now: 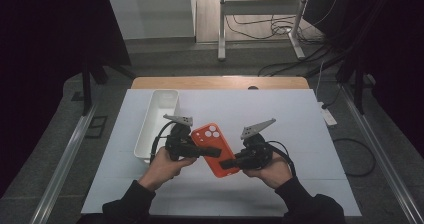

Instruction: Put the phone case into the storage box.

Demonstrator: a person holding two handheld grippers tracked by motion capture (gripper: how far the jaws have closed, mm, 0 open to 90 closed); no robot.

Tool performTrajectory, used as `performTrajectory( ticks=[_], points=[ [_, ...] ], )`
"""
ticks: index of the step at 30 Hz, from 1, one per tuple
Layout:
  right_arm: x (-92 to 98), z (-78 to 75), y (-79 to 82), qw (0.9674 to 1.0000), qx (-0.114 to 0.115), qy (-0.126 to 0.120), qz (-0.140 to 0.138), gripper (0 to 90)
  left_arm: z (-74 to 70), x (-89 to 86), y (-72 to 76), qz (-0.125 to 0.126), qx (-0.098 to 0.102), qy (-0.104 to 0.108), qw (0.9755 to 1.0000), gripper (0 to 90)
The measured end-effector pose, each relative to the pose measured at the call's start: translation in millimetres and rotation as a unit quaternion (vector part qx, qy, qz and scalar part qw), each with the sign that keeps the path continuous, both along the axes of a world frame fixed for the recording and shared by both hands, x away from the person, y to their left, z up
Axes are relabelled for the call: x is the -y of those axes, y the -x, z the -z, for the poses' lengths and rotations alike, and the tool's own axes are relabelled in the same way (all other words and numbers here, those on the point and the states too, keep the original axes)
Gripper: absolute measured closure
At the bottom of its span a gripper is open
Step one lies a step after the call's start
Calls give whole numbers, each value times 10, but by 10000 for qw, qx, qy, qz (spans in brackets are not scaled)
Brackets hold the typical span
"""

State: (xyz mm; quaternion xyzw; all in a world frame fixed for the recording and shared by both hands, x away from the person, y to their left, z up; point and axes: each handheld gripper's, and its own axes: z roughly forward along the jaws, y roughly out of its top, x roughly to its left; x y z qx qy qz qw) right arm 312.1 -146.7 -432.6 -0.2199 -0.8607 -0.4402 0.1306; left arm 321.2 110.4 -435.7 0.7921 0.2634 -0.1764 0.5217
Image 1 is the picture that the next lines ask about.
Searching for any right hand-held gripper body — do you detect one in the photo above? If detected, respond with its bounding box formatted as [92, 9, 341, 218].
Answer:
[234, 117, 277, 170]

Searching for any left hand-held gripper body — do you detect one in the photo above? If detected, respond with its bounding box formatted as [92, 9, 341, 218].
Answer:
[162, 113, 202, 162]

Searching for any orange phone case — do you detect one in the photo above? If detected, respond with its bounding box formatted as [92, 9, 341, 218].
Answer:
[190, 122, 241, 179]

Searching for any white plastic bin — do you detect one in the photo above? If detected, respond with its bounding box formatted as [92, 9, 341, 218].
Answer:
[133, 89, 181, 164]

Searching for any person's right hand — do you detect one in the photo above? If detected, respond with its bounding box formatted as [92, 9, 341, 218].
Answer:
[242, 150, 294, 190]

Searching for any person's left hand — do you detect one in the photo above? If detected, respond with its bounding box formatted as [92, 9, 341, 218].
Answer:
[138, 146, 198, 192]

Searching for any wooden table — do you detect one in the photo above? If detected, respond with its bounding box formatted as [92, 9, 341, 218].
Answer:
[130, 76, 311, 91]

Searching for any white power strip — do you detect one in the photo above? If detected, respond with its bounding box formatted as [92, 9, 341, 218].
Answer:
[318, 101, 338, 128]

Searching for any black stand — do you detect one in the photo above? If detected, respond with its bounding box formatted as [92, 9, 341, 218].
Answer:
[335, 55, 368, 115]
[80, 61, 136, 116]

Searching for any white cabinet panel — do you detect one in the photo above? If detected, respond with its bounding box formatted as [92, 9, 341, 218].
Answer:
[107, 0, 196, 40]

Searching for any left hand-held gripper cable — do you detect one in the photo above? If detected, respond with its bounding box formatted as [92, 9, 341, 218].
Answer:
[149, 120, 178, 164]

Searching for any hand-held gripper cable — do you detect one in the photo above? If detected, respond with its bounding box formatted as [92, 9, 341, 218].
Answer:
[266, 140, 297, 178]
[149, 120, 178, 164]

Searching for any right hand-held gripper cable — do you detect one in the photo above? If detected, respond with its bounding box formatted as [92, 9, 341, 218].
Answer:
[266, 140, 297, 178]

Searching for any black looped floor cable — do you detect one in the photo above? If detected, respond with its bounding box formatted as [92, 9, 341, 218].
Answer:
[333, 137, 377, 178]

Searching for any aluminium rail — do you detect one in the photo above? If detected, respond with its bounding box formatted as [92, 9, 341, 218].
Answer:
[29, 103, 99, 224]
[339, 83, 424, 224]

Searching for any bundle of black cables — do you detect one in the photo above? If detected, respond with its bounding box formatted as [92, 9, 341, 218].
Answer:
[224, 13, 324, 45]

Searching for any white metal desk frame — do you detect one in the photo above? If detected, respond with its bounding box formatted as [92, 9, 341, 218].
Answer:
[217, 0, 313, 62]

